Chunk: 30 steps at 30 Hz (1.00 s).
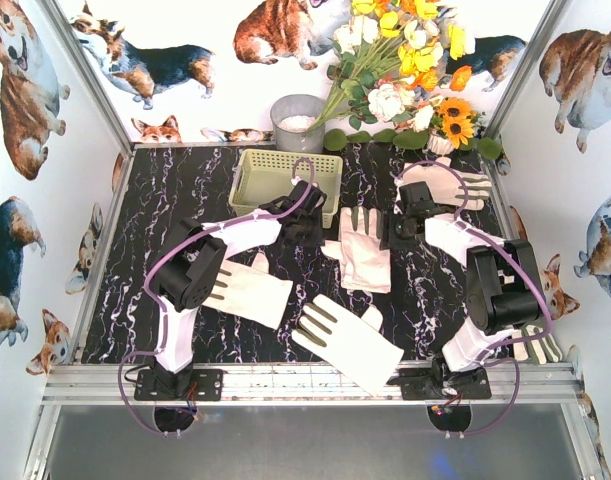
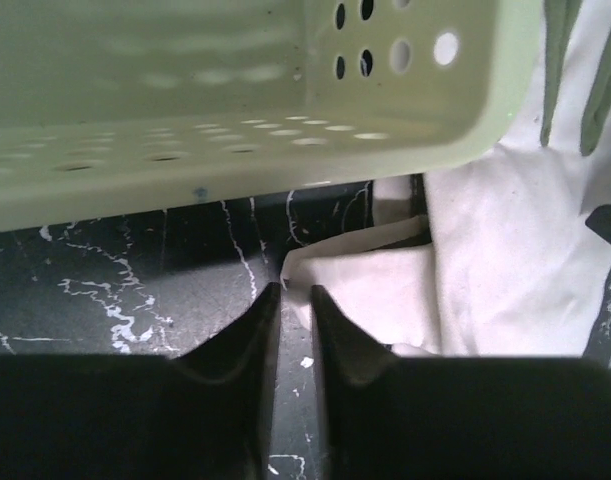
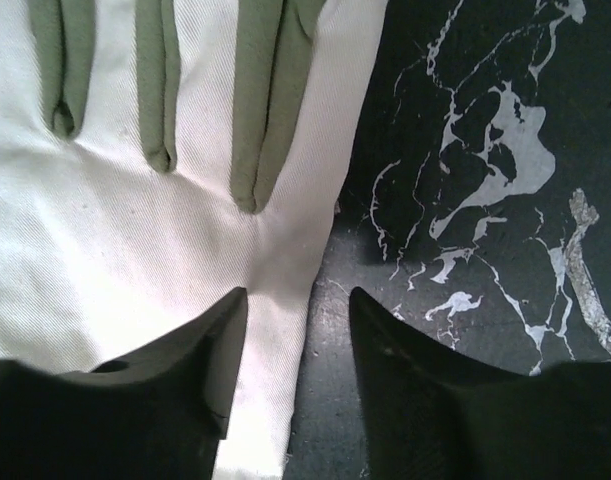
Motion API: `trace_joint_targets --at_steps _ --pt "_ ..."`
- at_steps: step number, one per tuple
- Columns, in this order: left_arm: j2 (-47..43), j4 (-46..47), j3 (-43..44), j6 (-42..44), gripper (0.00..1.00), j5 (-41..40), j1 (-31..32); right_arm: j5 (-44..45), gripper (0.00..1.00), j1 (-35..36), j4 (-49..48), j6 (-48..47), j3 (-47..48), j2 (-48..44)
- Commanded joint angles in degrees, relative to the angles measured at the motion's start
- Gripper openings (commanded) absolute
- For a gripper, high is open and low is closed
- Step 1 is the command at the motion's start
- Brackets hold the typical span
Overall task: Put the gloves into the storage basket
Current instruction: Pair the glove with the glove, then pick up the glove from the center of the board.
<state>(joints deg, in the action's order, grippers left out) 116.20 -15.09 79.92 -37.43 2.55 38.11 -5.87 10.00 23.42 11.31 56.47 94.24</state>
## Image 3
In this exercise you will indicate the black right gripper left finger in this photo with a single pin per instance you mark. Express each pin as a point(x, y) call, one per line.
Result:
point(158, 412)

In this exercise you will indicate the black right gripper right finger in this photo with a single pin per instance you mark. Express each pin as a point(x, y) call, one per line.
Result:
point(430, 412)

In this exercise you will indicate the white glove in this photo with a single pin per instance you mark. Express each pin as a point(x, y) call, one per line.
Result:
point(154, 156)

